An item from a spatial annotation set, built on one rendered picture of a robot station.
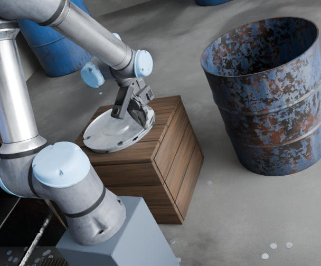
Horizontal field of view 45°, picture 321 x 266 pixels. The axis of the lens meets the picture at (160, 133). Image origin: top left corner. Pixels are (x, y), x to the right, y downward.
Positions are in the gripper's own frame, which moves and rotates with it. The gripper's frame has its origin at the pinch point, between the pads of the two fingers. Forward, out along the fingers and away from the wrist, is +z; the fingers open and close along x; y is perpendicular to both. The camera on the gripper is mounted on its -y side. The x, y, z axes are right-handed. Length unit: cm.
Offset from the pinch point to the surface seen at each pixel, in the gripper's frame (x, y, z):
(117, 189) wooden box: 9.2, -17.4, 17.7
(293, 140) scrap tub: -42, 26, 22
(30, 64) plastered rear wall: 234, 91, 30
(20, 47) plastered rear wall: 234, 92, 13
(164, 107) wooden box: 3.3, 15.7, 3.1
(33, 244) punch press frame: 28, -49, 20
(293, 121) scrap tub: -43, 27, 13
